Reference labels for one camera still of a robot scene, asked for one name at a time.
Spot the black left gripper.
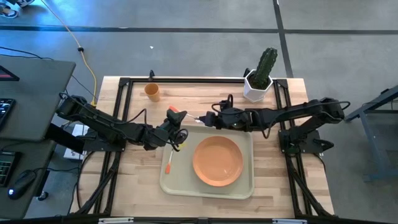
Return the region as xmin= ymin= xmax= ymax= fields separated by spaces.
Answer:
xmin=143 ymin=110 xmax=188 ymax=152

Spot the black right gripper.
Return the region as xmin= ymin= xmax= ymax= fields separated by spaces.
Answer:
xmin=198 ymin=106 xmax=252 ymax=130

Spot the spoon with orange handle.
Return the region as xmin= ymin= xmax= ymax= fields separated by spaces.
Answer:
xmin=169 ymin=106 xmax=201 ymax=123

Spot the orange plastic cup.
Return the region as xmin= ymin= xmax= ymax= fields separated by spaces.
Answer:
xmin=144 ymin=82 xmax=162 ymax=103

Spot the orange plate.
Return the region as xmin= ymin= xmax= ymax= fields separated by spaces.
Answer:
xmin=192 ymin=136 xmax=244 ymax=188

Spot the fork with orange handle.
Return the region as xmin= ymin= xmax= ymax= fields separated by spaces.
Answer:
xmin=165 ymin=148 xmax=175 ymax=175

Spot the beige plastic tray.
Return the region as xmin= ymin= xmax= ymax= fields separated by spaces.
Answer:
xmin=159 ymin=124 xmax=256 ymax=200

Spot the white faceted plant pot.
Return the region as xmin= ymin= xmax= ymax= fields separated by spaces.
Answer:
xmin=243 ymin=68 xmax=275 ymax=104

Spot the green cactus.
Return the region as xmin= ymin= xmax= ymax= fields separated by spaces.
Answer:
xmin=249 ymin=47 xmax=279 ymax=91

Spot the white power strip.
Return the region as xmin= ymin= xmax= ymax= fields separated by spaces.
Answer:
xmin=63 ymin=123 xmax=91 ymax=161

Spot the grey side desk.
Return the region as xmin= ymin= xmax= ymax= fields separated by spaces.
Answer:
xmin=0 ymin=138 xmax=58 ymax=220
xmin=0 ymin=55 xmax=77 ymax=143

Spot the black computer mouse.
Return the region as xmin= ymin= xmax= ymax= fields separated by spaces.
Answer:
xmin=7 ymin=169 xmax=38 ymax=200

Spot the black phone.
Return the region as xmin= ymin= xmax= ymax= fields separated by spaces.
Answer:
xmin=0 ymin=98 xmax=17 ymax=129

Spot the black red triangular object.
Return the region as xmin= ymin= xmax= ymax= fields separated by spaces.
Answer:
xmin=0 ymin=65 xmax=20 ymax=82

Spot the black keyboard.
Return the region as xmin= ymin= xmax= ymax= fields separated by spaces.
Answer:
xmin=0 ymin=151 xmax=17 ymax=188

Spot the black aluminium rig frame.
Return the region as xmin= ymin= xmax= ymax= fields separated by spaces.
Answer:
xmin=68 ymin=77 xmax=336 ymax=222

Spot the white bracket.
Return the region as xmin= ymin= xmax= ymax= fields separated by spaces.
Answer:
xmin=98 ymin=217 xmax=134 ymax=224
xmin=272 ymin=218 xmax=308 ymax=224

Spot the yellow extension cable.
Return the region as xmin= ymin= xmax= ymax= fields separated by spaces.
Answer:
xmin=39 ymin=0 xmax=98 ymax=106

